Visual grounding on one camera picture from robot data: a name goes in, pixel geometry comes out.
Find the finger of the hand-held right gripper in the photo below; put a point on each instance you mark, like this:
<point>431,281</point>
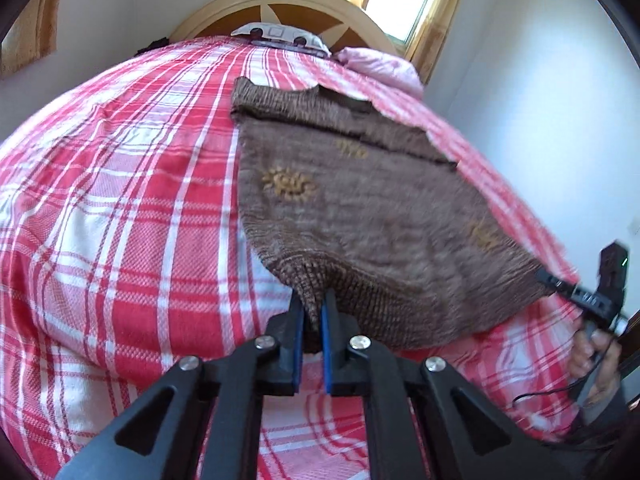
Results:
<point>570,291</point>

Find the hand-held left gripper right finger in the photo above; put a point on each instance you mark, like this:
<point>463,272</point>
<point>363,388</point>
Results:
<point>327,355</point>

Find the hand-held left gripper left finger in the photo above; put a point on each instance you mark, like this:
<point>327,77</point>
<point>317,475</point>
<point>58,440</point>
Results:
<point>299,350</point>

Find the brown knitted sun-pattern sweater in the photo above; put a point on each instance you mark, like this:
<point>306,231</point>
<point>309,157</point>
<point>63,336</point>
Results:
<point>360,210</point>

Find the person's right hand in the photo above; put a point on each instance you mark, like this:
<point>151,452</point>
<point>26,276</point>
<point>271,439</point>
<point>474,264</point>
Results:
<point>602,365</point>

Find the bed with red plaid sheet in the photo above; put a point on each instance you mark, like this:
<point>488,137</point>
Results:
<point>125,200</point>

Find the pink pillow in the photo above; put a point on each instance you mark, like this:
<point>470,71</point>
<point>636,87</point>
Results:
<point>385,67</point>

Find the white patterned pillow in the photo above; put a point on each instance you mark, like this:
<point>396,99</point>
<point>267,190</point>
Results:
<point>280,35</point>

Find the dark cloth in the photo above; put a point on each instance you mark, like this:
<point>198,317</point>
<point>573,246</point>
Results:
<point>150,46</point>

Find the cream and brown wooden headboard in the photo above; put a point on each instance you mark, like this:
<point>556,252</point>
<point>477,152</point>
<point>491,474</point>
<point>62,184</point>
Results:
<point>240,7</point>

